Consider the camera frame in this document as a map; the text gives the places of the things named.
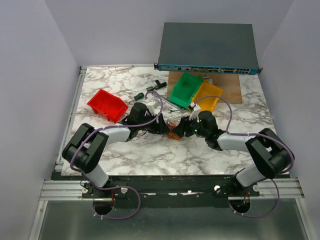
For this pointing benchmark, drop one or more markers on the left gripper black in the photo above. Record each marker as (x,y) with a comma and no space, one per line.
(160,127)

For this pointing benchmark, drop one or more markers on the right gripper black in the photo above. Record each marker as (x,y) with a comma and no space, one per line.
(183,126)

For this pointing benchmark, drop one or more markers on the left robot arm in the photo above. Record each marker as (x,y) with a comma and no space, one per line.
(84,150)

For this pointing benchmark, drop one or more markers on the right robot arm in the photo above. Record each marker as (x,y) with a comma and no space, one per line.
(269,154)

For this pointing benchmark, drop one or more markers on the silver ratchet wrench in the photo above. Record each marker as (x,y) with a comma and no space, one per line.
(180,108)

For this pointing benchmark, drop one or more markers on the small silver wrench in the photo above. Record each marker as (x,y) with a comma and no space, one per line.
(173,111)

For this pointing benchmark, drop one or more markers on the yellow plastic bin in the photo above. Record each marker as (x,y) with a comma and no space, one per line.
(206,96)

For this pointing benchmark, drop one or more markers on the green plastic bin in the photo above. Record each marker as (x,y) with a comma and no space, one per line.
(185,89)

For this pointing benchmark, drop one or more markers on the red plastic bin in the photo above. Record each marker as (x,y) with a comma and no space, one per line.
(108,105)

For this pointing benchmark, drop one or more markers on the wooden board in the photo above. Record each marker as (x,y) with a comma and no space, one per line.
(229,83)

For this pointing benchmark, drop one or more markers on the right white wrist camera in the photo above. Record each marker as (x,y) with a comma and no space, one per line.
(195,110)

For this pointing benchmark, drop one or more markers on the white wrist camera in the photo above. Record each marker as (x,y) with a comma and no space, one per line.
(152,105)
(195,110)

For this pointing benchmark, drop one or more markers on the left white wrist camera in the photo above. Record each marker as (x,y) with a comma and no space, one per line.
(152,105)

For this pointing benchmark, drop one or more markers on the green handled screwdriver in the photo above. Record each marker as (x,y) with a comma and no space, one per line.
(137,97)

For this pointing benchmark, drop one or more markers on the black T-handle tool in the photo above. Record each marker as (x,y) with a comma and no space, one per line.
(159,85)

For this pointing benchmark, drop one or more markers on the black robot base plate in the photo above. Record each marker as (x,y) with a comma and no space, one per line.
(182,191)

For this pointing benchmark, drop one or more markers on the blue network switch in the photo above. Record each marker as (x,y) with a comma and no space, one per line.
(221,48)

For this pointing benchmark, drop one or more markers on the aluminium frame rail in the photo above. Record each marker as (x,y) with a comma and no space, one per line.
(70,190)

